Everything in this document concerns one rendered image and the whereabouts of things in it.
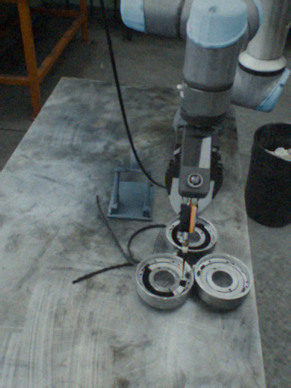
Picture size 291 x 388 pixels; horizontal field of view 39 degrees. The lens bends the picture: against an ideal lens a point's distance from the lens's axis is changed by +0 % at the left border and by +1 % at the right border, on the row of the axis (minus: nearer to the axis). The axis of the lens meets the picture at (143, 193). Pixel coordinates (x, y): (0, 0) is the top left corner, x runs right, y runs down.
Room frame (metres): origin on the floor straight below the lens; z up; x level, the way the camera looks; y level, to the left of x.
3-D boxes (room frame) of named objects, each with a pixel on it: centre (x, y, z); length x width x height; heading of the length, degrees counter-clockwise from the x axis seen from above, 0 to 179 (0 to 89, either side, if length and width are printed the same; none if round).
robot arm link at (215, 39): (0.58, -0.08, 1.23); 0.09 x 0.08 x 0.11; 157
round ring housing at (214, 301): (0.49, -0.15, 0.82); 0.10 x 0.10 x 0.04
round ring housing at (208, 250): (0.59, -0.10, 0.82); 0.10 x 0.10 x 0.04
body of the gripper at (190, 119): (0.58, -0.08, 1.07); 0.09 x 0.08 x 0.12; 178
